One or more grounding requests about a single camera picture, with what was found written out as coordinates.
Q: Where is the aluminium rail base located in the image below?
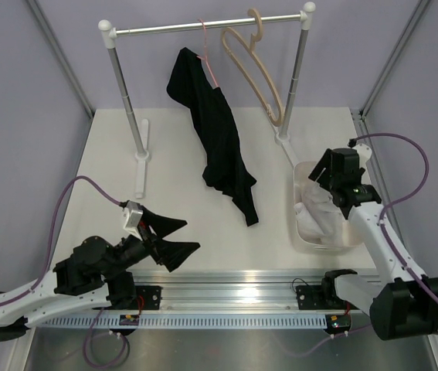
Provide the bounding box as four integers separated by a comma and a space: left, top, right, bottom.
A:
21, 266, 397, 314

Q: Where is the white t shirt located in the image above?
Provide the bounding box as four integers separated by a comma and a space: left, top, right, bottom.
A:
294, 182, 344, 246

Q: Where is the beige wooden hanger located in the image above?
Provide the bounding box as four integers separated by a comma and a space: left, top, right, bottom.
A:
220, 7, 284, 128

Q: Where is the pink wire hanger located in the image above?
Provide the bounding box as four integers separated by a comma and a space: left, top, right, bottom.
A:
198, 19, 219, 88

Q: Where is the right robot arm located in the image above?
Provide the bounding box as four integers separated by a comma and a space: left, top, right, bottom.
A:
308, 148, 438, 340

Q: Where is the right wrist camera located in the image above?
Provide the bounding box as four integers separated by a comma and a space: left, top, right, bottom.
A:
348, 138, 372, 168

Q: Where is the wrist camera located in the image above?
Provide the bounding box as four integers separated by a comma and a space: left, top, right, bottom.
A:
348, 138, 372, 168
120, 200, 144, 237

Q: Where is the white plastic bin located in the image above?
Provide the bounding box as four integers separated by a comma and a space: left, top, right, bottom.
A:
293, 162, 362, 251

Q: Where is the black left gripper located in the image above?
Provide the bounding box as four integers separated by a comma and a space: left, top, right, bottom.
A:
102, 206, 200, 280

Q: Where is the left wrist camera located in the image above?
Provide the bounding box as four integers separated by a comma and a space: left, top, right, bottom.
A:
120, 200, 144, 237

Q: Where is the black t shirt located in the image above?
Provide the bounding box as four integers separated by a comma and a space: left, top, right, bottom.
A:
166, 47, 259, 226

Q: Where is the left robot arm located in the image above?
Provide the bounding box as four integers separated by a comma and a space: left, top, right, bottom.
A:
0, 201, 200, 342

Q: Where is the silver clothes rack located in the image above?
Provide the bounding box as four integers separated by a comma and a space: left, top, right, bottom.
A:
97, 1, 317, 200

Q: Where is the white slotted cable duct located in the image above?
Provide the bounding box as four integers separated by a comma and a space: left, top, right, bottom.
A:
40, 312, 328, 329

